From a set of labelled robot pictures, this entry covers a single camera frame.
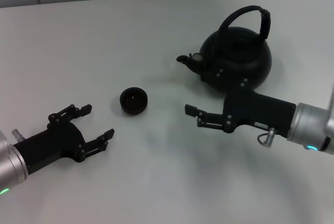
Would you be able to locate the small dark teacup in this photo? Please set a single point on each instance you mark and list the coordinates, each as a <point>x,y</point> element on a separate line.
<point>133,104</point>

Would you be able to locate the silver plug on left gripper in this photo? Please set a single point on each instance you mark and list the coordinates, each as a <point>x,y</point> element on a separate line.
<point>17,135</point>

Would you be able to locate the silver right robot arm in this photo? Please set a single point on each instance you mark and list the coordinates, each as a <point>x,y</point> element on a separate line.
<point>308,124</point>

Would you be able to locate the silver plug on gripper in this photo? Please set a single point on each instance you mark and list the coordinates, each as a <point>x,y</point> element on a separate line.
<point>270,136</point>
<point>17,135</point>

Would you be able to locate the black cast iron teapot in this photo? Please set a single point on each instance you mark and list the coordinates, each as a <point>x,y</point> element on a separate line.
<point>235,49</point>

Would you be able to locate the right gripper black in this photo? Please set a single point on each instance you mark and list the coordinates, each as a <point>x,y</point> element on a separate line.
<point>261,109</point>

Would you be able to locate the silver plug on right gripper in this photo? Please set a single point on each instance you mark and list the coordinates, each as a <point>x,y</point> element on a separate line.
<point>270,136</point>

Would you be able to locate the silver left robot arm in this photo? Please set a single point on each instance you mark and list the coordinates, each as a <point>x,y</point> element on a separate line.
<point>10,166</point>

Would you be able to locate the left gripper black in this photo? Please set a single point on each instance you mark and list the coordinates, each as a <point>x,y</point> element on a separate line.
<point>54,143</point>

